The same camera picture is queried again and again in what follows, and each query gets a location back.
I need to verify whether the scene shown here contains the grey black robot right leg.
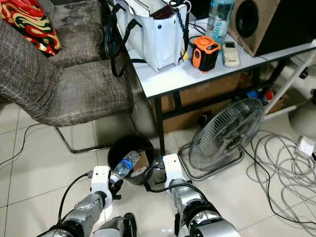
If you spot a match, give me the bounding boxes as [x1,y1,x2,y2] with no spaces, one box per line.
[173,211,193,237]

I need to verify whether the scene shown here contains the black round rubbish bin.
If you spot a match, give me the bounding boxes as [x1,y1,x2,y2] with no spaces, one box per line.
[108,134,156,186]

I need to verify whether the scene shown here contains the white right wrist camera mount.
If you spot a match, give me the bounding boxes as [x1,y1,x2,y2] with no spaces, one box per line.
[162,154,184,187]

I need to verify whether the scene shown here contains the grey black robot left leg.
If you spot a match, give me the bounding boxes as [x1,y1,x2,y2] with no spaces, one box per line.
[94,212,136,237]

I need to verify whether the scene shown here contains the grey coiled cable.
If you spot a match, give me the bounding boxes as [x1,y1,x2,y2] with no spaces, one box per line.
[242,129,316,228]

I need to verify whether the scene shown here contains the large clear blue water bottle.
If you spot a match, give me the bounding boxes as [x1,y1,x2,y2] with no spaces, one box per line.
[205,0,237,44]

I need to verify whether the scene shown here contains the white round base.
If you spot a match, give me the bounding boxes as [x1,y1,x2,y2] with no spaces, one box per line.
[289,101,316,140]

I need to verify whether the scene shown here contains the red patterned cushion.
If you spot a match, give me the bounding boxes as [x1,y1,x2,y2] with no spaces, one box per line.
[0,0,62,56]

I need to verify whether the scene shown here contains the white remote control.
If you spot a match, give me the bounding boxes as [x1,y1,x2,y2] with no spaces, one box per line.
[221,41,240,67]

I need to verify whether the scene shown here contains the thin black floor cable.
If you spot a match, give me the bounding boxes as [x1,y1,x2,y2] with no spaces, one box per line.
[0,123,47,166]

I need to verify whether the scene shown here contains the grey black robot leg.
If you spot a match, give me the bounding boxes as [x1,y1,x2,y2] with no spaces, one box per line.
[94,212,136,237]
[173,211,193,237]

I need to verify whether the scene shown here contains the large brown cardboard box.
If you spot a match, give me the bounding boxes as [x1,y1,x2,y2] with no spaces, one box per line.
[146,62,260,133]

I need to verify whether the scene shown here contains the white metal pole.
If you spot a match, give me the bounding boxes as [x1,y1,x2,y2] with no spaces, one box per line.
[264,42,316,119]

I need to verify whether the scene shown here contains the white table black frame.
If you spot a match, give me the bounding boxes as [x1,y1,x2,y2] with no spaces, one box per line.
[109,0,316,156]

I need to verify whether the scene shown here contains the wooden speaker box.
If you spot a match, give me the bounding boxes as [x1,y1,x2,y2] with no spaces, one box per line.
[232,0,316,57]

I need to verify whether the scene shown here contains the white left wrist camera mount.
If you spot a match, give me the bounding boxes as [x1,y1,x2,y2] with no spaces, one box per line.
[91,165,112,195]

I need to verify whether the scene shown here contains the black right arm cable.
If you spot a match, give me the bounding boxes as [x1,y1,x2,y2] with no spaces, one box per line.
[142,165,208,194]

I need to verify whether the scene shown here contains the white power strip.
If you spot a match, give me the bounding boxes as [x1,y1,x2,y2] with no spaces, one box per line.
[296,135,316,158]

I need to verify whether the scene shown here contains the grey checked fabric chair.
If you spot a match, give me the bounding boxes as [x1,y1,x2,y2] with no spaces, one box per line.
[37,0,114,67]
[0,20,134,154]

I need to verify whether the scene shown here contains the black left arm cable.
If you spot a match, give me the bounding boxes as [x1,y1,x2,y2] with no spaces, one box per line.
[58,171,93,223]

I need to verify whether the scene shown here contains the orange black device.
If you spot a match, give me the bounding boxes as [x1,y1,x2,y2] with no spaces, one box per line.
[192,36,221,73]

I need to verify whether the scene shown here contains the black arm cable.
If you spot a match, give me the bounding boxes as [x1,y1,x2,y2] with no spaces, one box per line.
[142,165,208,194]
[58,171,93,223]

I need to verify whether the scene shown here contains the crushed clear plastic bottle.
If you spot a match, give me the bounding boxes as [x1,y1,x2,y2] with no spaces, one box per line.
[111,150,141,180]

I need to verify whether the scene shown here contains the white bag black handles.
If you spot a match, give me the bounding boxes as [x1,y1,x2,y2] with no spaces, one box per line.
[105,0,192,77]

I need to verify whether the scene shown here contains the grey metal floor fan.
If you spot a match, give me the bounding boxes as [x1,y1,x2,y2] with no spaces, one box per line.
[178,97,266,181]

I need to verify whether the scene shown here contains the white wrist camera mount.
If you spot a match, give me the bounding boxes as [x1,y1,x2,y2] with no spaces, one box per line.
[91,165,112,195]
[162,154,184,187]

